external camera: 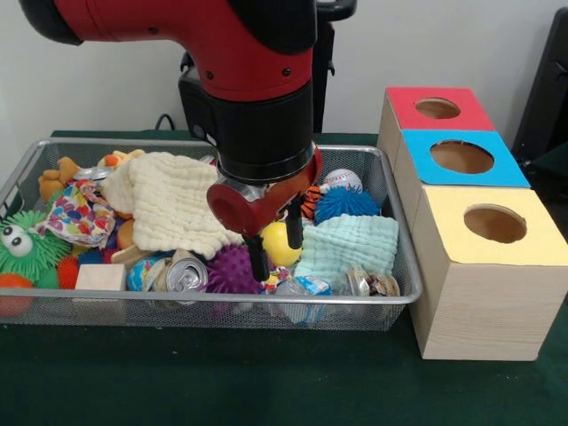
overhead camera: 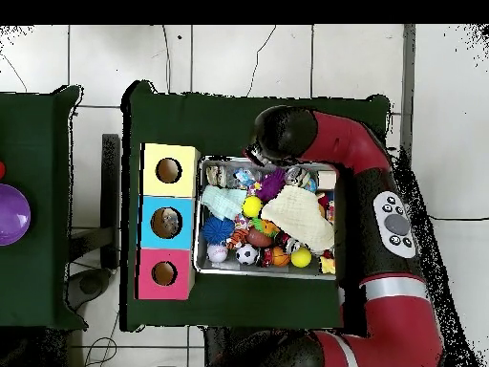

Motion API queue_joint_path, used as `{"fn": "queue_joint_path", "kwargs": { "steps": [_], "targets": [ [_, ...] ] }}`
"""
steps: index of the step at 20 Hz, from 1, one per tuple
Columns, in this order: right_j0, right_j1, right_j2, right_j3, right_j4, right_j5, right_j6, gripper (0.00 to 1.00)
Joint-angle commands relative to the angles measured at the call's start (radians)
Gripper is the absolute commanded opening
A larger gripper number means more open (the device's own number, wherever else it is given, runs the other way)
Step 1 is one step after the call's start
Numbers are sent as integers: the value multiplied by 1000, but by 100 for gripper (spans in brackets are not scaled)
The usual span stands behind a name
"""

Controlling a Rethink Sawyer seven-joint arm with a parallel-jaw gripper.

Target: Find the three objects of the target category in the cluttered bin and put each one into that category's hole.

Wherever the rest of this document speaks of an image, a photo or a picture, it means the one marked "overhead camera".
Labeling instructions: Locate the shallow wire mesh bin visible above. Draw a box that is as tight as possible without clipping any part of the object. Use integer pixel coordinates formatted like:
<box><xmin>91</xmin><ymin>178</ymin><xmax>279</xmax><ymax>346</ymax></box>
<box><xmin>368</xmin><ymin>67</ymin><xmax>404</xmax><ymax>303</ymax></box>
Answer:
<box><xmin>193</xmin><ymin>155</ymin><xmax>339</xmax><ymax>282</ymax></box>

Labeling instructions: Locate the dark green table cloth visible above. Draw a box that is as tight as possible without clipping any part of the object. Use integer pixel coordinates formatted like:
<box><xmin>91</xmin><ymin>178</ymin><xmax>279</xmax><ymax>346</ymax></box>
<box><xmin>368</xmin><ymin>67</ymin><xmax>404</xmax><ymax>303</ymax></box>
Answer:
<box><xmin>120</xmin><ymin>80</ymin><xmax>391</xmax><ymax>332</ymax></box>
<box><xmin>0</xmin><ymin>85</ymin><xmax>88</xmax><ymax>331</ymax></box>

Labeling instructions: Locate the small soccer ball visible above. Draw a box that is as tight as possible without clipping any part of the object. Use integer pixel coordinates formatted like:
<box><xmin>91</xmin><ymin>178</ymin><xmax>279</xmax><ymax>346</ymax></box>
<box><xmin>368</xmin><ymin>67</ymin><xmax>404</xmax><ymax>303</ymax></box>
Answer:
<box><xmin>235</xmin><ymin>243</ymin><xmax>261</xmax><ymax>266</ymax></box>

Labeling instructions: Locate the black cable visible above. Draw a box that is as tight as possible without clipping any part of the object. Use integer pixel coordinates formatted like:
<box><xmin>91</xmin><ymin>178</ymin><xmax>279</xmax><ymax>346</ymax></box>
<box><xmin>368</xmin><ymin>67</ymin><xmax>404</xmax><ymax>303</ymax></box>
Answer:
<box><xmin>429</xmin><ymin>214</ymin><xmax>489</xmax><ymax>223</ymax></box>

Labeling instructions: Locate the small white baseball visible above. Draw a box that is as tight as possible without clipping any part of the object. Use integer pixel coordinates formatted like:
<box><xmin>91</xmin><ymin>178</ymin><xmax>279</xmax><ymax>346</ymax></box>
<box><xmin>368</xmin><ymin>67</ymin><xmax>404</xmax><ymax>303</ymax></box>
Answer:
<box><xmin>206</xmin><ymin>243</ymin><xmax>229</xmax><ymax>264</ymax></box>

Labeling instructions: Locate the purple spiky ball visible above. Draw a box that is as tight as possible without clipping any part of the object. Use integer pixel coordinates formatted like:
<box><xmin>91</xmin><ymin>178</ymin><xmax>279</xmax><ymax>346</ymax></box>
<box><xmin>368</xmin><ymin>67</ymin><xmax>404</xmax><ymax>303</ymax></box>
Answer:
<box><xmin>254</xmin><ymin>167</ymin><xmax>287</xmax><ymax>203</ymax></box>

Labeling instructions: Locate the purple plastic bowl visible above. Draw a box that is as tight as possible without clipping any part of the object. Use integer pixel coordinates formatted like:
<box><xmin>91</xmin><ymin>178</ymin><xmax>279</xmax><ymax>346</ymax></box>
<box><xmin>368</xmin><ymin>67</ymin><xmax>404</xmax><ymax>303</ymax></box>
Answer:
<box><xmin>0</xmin><ymin>183</ymin><xmax>32</xmax><ymax>247</ymax></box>

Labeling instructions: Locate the small orange basketball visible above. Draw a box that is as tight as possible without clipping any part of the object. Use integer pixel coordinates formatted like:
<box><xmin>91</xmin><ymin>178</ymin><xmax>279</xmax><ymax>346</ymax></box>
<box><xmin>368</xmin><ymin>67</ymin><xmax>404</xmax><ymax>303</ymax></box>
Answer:
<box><xmin>270</xmin><ymin>246</ymin><xmax>291</xmax><ymax>268</ymax></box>

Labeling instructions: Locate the yellow smiley face ball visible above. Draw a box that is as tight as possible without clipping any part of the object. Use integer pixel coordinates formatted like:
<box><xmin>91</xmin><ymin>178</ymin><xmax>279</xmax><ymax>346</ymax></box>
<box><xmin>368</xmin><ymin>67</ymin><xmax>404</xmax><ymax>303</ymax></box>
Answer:
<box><xmin>242</xmin><ymin>195</ymin><xmax>264</xmax><ymax>219</ymax></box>

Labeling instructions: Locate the black upright panel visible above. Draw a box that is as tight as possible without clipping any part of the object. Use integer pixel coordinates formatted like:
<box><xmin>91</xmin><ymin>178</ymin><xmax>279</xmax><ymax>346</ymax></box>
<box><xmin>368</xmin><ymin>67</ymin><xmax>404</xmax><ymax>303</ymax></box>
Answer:
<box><xmin>101</xmin><ymin>133</ymin><xmax>122</xmax><ymax>269</ymax></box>

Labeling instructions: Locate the cream waffle cloth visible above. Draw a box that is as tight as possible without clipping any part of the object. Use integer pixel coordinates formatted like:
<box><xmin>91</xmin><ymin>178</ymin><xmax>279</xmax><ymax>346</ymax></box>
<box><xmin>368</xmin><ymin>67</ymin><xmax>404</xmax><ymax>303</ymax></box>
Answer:
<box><xmin>260</xmin><ymin>185</ymin><xmax>336</xmax><ymax>253</ymax></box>

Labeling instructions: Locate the light blue waffle cloth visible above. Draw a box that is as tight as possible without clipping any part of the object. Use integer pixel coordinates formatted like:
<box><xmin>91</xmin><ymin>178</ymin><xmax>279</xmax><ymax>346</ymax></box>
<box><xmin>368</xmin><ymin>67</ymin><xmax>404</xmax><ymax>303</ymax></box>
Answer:
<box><xmin>201</xmin><ymin>185</ymin><xmax>247</xmax><ymax>220</ymax></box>

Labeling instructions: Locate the plain yellow ball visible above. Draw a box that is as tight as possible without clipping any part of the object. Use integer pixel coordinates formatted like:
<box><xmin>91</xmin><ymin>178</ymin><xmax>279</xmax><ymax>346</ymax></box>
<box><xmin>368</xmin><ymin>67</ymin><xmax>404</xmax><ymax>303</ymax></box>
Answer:
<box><xmin>290</xmin><ymin>246</ymin><xmax>313</xmax><ymax>269</ymax></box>

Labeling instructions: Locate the dark grey floor base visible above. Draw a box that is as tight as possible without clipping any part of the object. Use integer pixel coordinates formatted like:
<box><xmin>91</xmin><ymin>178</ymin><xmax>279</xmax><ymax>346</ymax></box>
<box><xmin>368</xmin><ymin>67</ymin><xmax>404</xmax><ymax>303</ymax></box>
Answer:
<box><xmin>66</xmin><ymin>267</ymin><xmax>112</xmax><ymax>311</ymax></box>

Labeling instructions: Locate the blue spiky rubber ball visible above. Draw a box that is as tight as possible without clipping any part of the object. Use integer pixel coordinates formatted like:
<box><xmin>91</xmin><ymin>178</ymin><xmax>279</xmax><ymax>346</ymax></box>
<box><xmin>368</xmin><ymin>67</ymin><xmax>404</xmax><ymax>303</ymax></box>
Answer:
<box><xmin>201</xmin><ymin>214</ymin><xmax>235</xmax><ymax>246</ymax></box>

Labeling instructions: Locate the wooden box with three holes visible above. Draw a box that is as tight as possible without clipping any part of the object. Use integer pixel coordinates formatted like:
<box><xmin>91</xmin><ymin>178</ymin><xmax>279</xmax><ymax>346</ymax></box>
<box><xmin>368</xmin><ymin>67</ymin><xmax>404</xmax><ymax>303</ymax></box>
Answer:
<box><xmin>135</xmin><ymin>142</ymin><xmax>201</xmax><ymax>301</ymax></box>

